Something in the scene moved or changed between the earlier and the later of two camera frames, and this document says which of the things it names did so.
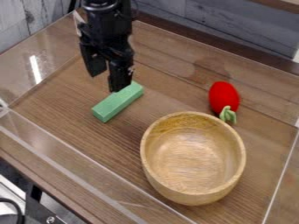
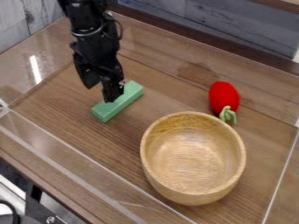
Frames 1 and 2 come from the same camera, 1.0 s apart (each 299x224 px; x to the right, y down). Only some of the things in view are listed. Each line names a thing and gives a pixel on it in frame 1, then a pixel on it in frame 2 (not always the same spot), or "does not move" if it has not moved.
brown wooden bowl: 193,157 does not move
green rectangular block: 116,101 does not move
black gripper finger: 120,73 to 112,87
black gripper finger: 96,61 to 88,75
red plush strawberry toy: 225,100 does not move
